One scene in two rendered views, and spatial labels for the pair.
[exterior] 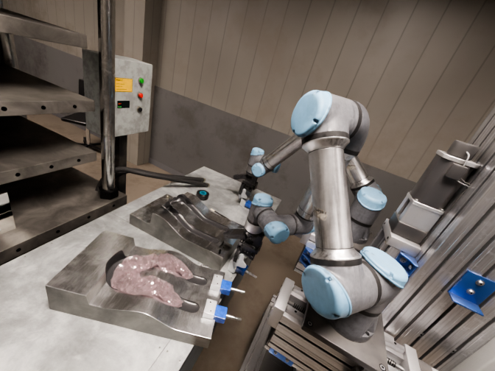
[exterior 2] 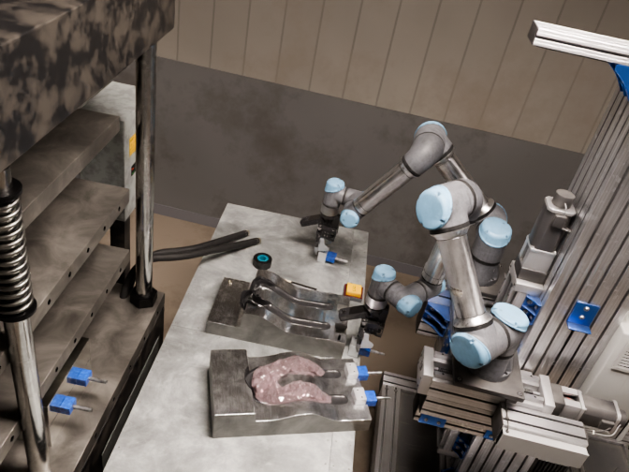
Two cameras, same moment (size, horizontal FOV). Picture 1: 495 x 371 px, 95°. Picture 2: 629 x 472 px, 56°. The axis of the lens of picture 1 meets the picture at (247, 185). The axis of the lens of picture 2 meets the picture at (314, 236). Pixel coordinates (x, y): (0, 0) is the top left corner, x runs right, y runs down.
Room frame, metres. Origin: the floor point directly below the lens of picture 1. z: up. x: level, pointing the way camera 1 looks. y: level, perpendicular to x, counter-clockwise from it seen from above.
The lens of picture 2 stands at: (-0.73, 0.58, 2.35)
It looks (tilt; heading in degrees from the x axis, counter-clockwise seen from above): 34 degrees down; 345
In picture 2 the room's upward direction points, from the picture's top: 12 degrees clockwise
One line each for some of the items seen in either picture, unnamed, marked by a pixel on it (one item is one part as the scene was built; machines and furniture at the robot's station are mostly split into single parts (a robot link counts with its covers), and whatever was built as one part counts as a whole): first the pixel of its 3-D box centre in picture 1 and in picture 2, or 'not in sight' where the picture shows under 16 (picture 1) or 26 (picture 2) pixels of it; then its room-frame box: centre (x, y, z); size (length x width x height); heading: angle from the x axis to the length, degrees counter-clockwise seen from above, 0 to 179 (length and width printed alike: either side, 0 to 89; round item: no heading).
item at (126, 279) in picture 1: (153, 273); (291, 378); (0.54, 0.22, 0.90); 0.26 x 0.18 x 0.08; 92
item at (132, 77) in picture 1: (118, 178); (121, 265); (1.28, 0.84, 0.74); 0.30 x 0.22 x 1.47; 165
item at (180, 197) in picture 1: (193, 216); (286, 302); (0.88, 0.21, 0.92); 0.35 x 0.16 x 0.09; 75
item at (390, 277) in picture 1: (373, 277); (504, 328); (0.48, -0.39, 1.20); 0.13 x 0.12 x 0.14; 121
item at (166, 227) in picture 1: (190, 221); (281, 309); (0.90, 0.22, 0.87); 0.50 x 0.26 x 0.14; 75
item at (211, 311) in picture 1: (222, 314); (372, 398); (0.49, -0.05, 0.86); 0.13 x 0.05 x 0.05; 92
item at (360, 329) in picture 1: (353, 305); (492, 353); (0.48, -0.39, 1.09); 0.15 x 0.15 x 0.10
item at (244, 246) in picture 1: (250, 241); (373, 317); (0.74, -0.08, 0.99); 0.09 x 0.08 x 0.12; 71
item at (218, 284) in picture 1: (227, 288); (363, 373); (0.60, -0.04, 0.86); 0.13 x 0.05 x 0.05; 92
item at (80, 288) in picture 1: (150, 283); (288, 390); (0.53, 0.23, 0.86); 0.50 x 0.26 x 0.11; 92
